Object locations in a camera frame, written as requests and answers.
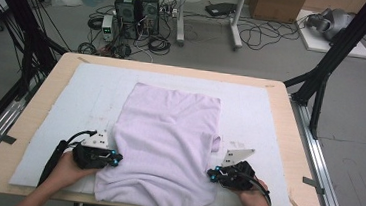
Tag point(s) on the grey helmet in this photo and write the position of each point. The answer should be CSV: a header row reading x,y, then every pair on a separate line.
x,y
333,22

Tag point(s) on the white power strip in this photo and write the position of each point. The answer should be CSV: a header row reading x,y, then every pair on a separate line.
x,y
169,12

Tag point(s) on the pale purple towel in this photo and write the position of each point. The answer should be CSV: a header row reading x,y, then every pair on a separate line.
x,y
167,142

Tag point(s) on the person's right hand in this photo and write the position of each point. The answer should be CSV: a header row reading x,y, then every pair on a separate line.
x,y
256,198

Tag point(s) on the white floor board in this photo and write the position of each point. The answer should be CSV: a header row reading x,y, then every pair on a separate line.
x,y
316,44

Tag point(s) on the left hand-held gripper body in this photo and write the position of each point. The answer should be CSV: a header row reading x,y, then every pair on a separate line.
x,y
89,156

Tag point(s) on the white power supply box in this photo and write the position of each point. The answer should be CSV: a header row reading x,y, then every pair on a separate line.
x,y
107,27

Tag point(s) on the slim black computer tower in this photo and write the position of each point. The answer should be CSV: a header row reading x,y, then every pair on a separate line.
x,y
150,11

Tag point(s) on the white desk leg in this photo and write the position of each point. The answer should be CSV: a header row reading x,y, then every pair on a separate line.
x,y
181,22
235,30

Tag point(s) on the brown cardboard box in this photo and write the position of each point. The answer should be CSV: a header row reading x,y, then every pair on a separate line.
x,y
276,5

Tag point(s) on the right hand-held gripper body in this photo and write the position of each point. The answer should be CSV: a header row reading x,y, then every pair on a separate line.
x,y
241,176

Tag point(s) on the flat black device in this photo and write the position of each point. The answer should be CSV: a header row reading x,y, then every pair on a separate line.
x,y
220,9

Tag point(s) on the white grid mat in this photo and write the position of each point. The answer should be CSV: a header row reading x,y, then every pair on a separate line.
x,y
80,107

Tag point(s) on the person's left hand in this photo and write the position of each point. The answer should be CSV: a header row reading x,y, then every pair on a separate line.
x,y
71,173

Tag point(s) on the black frame stand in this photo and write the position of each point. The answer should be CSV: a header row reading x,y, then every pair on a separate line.
x,y
320,78
32,46

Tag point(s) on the large black computer tower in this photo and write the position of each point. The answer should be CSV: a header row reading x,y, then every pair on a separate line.
x,y
127,11

